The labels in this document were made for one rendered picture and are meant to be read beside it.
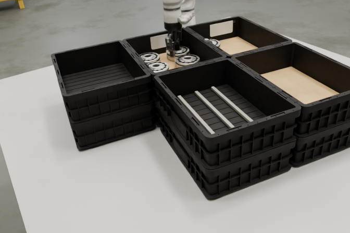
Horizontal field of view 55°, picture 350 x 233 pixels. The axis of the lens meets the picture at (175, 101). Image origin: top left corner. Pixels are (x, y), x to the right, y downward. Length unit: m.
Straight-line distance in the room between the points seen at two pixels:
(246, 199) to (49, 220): 0.55
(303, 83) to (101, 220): 0.84
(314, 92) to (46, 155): 0.96
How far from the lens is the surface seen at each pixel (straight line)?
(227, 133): 0.87
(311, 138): 1.09
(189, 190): 1.04
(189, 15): 1.43
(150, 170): 1.11
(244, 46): 1.63
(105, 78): 1.42
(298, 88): 1.30
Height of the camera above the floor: 1.45
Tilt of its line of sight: 31 degrees down
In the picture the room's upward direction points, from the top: 4 degrees counter-clockwise
